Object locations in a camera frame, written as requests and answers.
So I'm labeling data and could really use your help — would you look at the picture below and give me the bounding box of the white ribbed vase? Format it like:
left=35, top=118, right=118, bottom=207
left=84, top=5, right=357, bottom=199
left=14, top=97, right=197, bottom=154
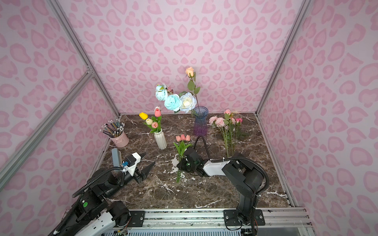
left=154, top=130, right=167, bottom=150

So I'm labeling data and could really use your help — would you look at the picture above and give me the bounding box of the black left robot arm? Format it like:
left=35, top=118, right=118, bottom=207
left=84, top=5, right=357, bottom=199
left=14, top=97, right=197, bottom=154
left=50, top=152, right=155, bottom=236

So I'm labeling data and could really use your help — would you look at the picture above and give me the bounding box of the purple glass vase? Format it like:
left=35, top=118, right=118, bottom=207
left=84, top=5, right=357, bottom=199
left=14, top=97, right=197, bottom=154
left=194, top=106, right=209, bottom=136

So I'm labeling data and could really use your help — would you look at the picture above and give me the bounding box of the magenta rose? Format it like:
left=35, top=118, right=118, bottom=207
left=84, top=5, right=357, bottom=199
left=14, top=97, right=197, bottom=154
left=235, top=118, right=249, bottom=140

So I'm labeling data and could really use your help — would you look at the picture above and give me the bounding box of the pink pen cup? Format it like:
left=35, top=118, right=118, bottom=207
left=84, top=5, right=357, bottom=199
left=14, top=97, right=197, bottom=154
left=110, top=131, right=129, bottom=148

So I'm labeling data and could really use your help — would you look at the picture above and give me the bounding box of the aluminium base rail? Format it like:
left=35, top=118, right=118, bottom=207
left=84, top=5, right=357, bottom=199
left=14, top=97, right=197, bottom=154
left=54, top=208, right=315, bottom=236

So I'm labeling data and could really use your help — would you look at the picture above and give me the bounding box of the tulip bunch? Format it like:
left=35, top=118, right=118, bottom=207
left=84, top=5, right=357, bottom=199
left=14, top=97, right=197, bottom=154
left=139, top=106, right=162, bottom=133

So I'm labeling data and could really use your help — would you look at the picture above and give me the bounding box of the small pink twin rose stem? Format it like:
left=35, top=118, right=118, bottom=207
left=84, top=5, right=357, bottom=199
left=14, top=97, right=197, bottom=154
left=209, top=116, right=226, bottom=150

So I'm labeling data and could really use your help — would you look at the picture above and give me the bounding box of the salmon pink rose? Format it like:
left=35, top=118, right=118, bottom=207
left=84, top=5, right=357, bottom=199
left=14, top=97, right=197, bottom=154
left=224, top=109, right=233, bottom=157

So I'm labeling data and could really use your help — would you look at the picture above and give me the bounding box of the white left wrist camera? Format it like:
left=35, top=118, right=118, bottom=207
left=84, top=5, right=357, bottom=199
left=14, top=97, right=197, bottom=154
left=122, top=152, right=141, bottom=177

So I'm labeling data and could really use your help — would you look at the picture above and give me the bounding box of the grey rectangular eraser block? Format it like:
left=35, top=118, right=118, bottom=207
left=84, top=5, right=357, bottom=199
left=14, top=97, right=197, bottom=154
left=111, top=148, right=123, bottom=167

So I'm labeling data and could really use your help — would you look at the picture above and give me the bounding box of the light pink double peony stem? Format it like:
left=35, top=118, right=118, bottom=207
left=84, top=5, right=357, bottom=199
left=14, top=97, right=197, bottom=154
left=226, top=117, right=236, bottom=149

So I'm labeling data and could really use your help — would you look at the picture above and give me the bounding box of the yellow peach rose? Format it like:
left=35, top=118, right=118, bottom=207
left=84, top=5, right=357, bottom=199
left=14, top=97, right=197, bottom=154
left=185, top=67, right=201, bottom=106

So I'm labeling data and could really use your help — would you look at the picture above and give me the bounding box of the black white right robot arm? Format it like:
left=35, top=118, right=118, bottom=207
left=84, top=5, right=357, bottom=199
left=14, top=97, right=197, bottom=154
left=174, top=136, right=270, bottom=236

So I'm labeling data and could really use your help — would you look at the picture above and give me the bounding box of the pink tulip stem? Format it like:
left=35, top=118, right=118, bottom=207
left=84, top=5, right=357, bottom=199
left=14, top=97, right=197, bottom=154
left=179, top=134, right=187, bottom=157
left=174, top=135, right=185, bottom=183
left=181, top=134, right=192, bottom=152

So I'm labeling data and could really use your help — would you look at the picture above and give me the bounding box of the white rose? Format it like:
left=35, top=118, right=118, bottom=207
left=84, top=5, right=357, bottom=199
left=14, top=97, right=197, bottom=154
left=180, top=92, right=197, bottom=113

